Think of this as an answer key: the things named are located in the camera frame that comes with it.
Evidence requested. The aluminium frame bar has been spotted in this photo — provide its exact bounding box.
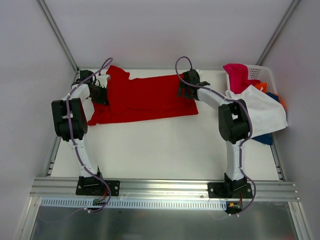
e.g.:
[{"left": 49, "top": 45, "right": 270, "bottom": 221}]
[
  {"left": 78, "top": 64, "right": 224, "bottom": 71},
  {"left": 43, "top": 71, "right": 81, "bottom": 176}
]

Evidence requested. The orange t shirt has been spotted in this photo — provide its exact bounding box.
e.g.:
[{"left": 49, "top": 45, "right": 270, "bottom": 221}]
[{"left": 254, "top": 82, "right": 286, "bottom": 108}]

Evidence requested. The magenta t shirt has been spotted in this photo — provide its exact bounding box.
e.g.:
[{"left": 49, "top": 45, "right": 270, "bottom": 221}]
[{"left": 223, "top": 63, "right": 261, "bottom": 94}]

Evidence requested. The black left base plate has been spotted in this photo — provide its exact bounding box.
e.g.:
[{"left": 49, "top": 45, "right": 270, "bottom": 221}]
[{"left": 75, "top": 177, "right": 121, "bottom": 197}]

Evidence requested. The aluminium mounting rail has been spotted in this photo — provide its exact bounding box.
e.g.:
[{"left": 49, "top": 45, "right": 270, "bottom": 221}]
[{"left": 29, "top": 177, "right": 301, "bottom": 202}]

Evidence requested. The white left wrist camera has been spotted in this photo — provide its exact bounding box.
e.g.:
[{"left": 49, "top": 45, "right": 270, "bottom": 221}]
[{"left": 96, "top": 74, "right": 111, "bottom": 88}]

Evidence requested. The red t shirt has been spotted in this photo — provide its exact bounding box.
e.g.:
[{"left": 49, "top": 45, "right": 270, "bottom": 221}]
[{"left": 88, "top": 65, "right": 199, "bottom": 126}]

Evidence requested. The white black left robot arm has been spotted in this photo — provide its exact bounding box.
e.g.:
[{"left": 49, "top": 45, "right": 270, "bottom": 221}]
[{"left": 51, "top": 70, "right": 109, "bottom": 197}]

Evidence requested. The white t shirt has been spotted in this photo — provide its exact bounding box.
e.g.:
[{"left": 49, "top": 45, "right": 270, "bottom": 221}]
[{"left": 225, "top": 85, "right": 288, "bottom": 137}]

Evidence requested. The blue t shirt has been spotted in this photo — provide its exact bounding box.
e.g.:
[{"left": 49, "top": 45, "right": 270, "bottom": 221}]
[{"left": 252, "top": 92, "right": 281, "bottom": 146}]

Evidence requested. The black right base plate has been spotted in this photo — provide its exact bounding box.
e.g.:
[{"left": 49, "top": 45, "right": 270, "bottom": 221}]
[{"left": 207, "top": 182, "right": 254, "bottom": 199}]

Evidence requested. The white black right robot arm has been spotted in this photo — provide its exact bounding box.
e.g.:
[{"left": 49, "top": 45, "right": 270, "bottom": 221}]
[{"left": 177, "top": 69, "right": 252, "bottom": 198}]

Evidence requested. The left aluminium frame post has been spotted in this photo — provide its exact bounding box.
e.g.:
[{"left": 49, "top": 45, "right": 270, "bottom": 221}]
[{"left": 36, "top": 0, "right": 79, "bottom": 73}]

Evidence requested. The right aluminium frame post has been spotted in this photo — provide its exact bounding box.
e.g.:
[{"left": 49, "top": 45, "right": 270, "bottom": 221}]
[{"left": 256, "top": 0, "right": 302, "bottom": 66}]

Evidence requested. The white slotted cable duct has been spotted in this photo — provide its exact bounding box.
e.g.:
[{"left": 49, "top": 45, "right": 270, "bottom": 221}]
[{"left": 40, "top": 197, "right": 227, "bottom": 211}]

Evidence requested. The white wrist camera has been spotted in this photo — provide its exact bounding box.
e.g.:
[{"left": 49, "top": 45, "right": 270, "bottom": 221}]
[
  {"left": 196, "top": 69, "right": 202, "bottom": 76},
  {"left": 96, "top": 74, "right": 111, "bottom": 88}
]

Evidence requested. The aluminium frame post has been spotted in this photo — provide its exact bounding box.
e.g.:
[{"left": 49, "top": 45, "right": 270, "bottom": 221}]
[
  {"left": 256, "top": 0, "right": 302, "bottom": 66},
  {"left": 36, "top": 0, "right": 79, "bottom": 73}
]

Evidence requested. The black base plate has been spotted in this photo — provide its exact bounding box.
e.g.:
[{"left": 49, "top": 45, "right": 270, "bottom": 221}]
[
  {"left": 75, "top": 177, "right": 121, "bottom": 197},
  {"left": 207, "top": 182, "right": 254, "bottom": 199}
]

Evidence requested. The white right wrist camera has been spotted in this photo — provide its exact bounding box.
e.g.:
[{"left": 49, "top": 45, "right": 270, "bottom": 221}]
[{"left": 196, "top": 69, "right": 202, "bottom": 76}]

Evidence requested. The white plastic basket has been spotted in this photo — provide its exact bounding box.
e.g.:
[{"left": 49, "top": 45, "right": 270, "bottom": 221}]
[{"left": 227, "top": 65, "right": 278, "bottom": 95}]

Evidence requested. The rear aluminium frame bar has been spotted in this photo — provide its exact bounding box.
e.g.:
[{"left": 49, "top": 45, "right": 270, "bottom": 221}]
[{"left": 78, "top": 64, "right": 224, "bottom": 71}]

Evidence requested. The left aluminium frame bar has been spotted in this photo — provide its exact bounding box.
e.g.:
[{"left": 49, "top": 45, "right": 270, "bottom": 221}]
[{"left": 43, "top": 71, "right": 81, "bottom": 176}]

